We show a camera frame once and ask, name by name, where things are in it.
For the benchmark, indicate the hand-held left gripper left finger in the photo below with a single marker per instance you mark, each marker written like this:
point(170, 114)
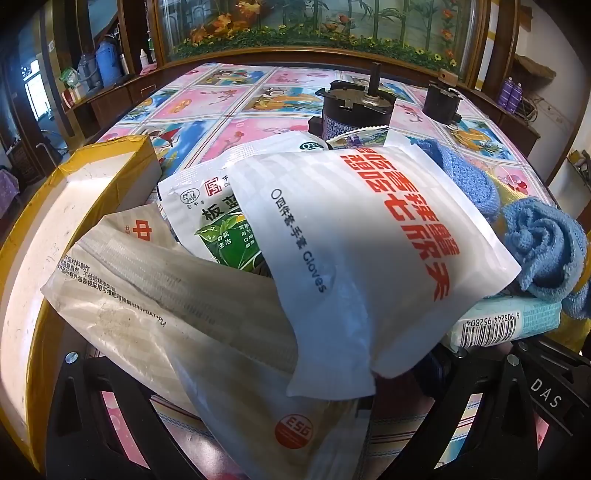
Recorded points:
point(92, 374)

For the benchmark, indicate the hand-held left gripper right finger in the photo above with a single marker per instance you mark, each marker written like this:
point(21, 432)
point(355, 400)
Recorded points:
point(508, 383)

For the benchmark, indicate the teal tissue packet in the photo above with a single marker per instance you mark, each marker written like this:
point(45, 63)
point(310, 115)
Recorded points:
point(508, 318)

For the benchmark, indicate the striped white mailing bag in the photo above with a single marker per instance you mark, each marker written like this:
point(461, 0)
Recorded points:
point(152, 295)

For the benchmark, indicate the blue microfiber towel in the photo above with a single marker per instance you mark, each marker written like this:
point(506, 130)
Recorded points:
point(545, 249)

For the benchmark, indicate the white glove packet red print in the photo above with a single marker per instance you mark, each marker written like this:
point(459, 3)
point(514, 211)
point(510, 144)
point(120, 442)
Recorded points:
point(369, 258)

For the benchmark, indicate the white green herbal sachet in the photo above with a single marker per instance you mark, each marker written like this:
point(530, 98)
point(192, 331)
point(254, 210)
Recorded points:
point(207, 217)

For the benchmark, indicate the yellow cloth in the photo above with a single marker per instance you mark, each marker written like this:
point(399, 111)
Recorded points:
point(508, 191)

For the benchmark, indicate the dark wooden cabinet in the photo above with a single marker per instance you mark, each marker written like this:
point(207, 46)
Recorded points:
point(111, 99)

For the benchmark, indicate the purple bottle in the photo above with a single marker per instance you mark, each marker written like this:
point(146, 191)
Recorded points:
point(508, 94)
point(518, 97)

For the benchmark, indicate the small landscape print packet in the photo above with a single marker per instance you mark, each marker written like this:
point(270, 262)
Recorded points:
point(362, 136)

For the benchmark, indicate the small black motor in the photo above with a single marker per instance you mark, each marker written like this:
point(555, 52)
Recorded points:
point(443, 104)

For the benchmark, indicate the cartoon printed tablecloth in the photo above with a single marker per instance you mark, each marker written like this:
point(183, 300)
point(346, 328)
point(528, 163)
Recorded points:
point(207, 106)

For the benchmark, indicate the grey thermos jug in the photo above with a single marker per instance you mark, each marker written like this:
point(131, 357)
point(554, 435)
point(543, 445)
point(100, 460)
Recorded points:
point(87, 71)

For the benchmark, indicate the blue thermos jug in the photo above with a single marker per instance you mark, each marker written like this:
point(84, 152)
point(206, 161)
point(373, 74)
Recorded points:
point(108, 62)

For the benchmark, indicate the large black motor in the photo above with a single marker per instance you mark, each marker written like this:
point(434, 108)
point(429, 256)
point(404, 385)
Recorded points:
point(355, 108)

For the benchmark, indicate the white plastic bottle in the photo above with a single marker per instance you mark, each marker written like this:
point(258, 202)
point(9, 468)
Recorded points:
point(143, 60)

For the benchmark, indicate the aquarium with flower backdrop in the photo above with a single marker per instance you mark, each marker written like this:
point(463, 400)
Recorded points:
point(277, 27)

